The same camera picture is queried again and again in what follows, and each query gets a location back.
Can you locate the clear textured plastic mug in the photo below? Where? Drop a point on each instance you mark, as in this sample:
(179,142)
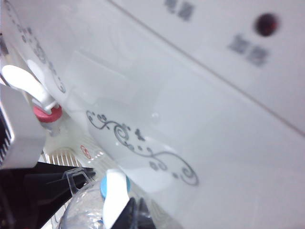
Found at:
(83,210)

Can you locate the red hot water tap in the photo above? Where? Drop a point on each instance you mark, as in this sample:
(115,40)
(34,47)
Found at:
(47,114)

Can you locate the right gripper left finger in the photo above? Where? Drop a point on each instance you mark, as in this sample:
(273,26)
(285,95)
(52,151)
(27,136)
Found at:
(128,219)

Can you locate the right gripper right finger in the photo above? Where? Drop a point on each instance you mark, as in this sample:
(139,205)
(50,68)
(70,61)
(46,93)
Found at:
(145,219)

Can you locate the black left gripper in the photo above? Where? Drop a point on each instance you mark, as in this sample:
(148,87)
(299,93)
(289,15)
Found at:
(23,202)

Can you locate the red round seal sticker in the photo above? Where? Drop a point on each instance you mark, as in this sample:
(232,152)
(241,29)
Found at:
(84,151)

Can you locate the blue cold water tap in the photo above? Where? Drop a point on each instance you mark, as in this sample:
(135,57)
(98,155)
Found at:
(114,190)

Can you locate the white water dispenser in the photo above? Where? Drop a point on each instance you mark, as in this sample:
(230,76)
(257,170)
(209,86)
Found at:
(190,95)

